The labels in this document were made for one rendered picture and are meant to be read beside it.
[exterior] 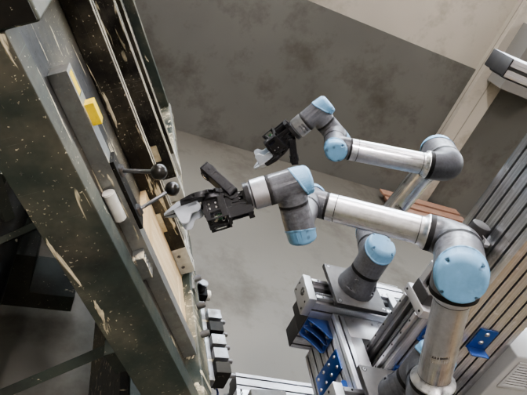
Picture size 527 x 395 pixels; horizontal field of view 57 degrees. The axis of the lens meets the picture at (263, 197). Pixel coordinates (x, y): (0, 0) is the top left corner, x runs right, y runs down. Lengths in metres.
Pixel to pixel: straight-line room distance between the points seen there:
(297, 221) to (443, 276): 0.35
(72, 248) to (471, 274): 0.82
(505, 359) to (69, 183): 1.51
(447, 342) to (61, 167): 0.94
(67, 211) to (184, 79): 3.99
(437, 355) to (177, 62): 3.94
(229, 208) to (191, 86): 3.76
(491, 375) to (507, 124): 4.39
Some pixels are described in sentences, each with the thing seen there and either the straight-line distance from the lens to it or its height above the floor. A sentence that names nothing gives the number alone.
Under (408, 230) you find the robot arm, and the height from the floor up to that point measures 1.58.
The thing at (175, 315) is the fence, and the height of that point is 1.06.
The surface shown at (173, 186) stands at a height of 1.45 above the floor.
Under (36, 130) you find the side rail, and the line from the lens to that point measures 0.83.
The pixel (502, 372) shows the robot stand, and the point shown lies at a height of 1.15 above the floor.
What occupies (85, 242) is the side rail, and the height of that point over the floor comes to 1.49.
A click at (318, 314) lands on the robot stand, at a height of 0.92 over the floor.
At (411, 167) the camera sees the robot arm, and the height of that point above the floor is 1.59.
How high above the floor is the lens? 2.09
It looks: 28 degrees down
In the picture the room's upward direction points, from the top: 25 degrees clockwise
